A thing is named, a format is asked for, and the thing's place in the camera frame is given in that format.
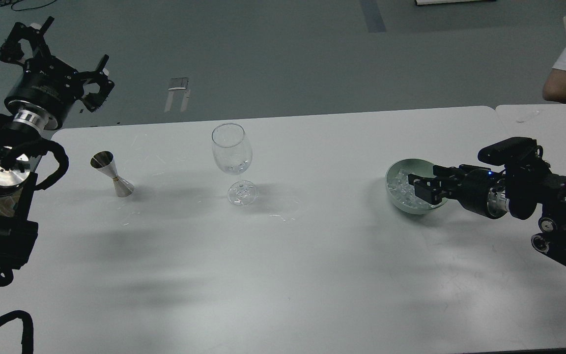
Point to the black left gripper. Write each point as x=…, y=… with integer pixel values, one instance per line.
x=42, y=93

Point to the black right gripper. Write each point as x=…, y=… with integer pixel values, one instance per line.
x=480, y=190

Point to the clear ice cubes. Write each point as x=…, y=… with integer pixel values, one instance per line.
x=404, y=192

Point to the steel double jigger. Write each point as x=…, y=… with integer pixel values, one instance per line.
x=105, y=163

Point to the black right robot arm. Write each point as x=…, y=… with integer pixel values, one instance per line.
x=521, y=187

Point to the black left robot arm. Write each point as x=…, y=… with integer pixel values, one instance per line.
x=29, y=162

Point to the clear wine glass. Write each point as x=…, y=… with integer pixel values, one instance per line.
x=233, y=155

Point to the green bowl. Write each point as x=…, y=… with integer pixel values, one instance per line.
x=418, y=167

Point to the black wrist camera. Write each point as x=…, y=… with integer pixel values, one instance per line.
x=513, y=152

